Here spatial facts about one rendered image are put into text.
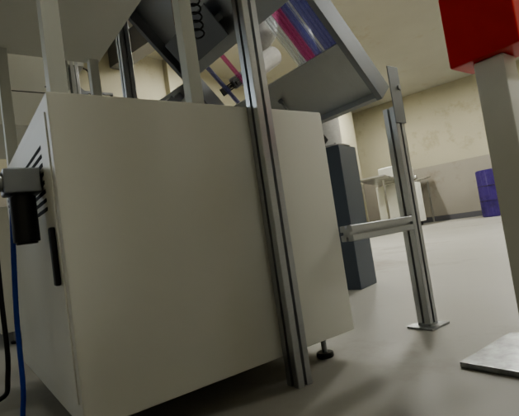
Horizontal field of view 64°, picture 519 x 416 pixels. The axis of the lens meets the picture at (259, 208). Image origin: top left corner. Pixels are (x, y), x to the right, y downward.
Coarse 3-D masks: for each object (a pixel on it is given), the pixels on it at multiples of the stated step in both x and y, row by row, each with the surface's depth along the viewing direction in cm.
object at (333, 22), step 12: (312, 0) 113; (324, 0) 115; (324, 12) 115; (336, 12) 118; (324, 24) 116; (336, 24) 117; (336, 36) 117; (348, 36) 119; (348, 48) 119; (360, 48) 122; (360, 60) 121; (360, 72) 122; (372, 72) 124; (372, 84) 123; (384, 84) 126
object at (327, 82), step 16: (336, 48) 125; (304, 64) 135; (320, 64) 132; (336, 64) 129; (288, 80) 144; (304, 80) 140; (320, 80) 137; (336, 80) 134; (352, 80) 130; (272, 96) 153; (288, 96) 149; (304, 96) 145; (320, 96) 142; (336, 96) 138; (352, 96) 135; (320, 112) 147
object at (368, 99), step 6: (366, 96) 132; (372, 96) 129; (354, 102) 135; (360, 102) 132; (366, 102) 129; (342, 108) 139; (348, 108) 135; (354, 108) 133; (324, 114) 147; (330, 114) 143; (336, 114) 139; (342, 114) 137; (324, 120) 144; (330, 120) 142
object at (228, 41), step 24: (144, 0) 150; (168, 0) 144; (192, 0) 139; (216, 0) 134; (264, 0) 125; (288, 0) 121; (168, 24) 153; (216, 24) 136; (168, 48) 156; (216, 48) 149
